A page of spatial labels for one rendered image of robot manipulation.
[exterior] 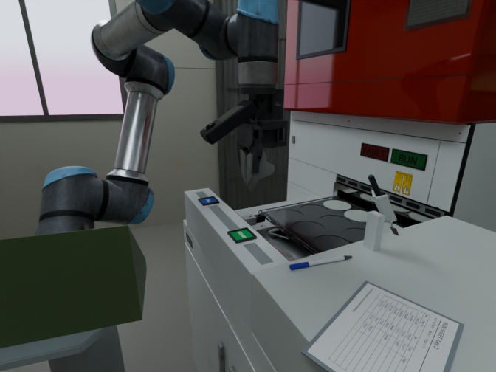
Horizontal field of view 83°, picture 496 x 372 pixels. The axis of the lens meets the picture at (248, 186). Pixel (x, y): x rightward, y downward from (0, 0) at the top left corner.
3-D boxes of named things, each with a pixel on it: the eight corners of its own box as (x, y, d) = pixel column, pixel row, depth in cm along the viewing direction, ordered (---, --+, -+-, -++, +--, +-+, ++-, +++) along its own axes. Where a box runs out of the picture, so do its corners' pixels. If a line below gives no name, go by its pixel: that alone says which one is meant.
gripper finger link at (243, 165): (269, 187, 63) (270, 147, 60) (246, 192, 60) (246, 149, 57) (263, 184, 65) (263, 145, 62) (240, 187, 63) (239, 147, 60)
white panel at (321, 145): (291, 184, 155) (294, 109, 143) (442, 257, 85) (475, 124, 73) (286, 184, 154) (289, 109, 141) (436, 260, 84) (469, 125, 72)
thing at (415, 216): (334, 201, 122) (336, 181, 119) (437, 249, 84) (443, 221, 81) (331, 202, 121) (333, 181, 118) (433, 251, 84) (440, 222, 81)
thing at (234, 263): (209, 221, 110) (208, 187, 105) (288, 317, 63) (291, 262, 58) (186, 226, 106) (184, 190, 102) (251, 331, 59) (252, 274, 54)
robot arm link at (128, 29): (82, 20, 79) (162, -67, 43) (121, 41, 86) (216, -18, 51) (71, 60, 78) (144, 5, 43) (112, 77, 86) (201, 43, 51)
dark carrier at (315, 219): (337, 198, 113) (337, 196, 113) (419, 234, 84) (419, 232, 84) (263, 212, 99) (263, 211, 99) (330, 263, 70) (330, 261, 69)
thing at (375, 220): (379, 239, 67) (387, 186, 62) (393, 246, 63) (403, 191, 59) (359, 245, 64) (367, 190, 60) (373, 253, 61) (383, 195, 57)
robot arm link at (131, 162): (84, 220, 80) (119, 45, 87) (135, 224, 90) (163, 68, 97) (97, 224, 71) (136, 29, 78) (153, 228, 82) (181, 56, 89)
